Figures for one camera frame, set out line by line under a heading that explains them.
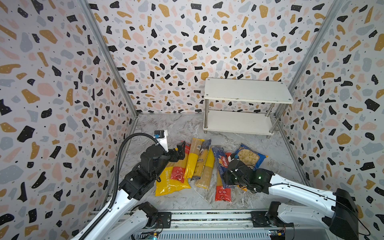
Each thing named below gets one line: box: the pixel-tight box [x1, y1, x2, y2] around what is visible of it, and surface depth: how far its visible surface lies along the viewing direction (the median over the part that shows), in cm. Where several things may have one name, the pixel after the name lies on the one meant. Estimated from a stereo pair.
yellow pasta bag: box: [155, 166, 191, 197], surface depth 84 cm
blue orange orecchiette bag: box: [234, 143, 269, 170], surface depth 94 cm
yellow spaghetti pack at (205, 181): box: [195, 147, 215, 190], surface depth 89 cm
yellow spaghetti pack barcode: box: [185, 138, 205, 179], surface depth 94 cm
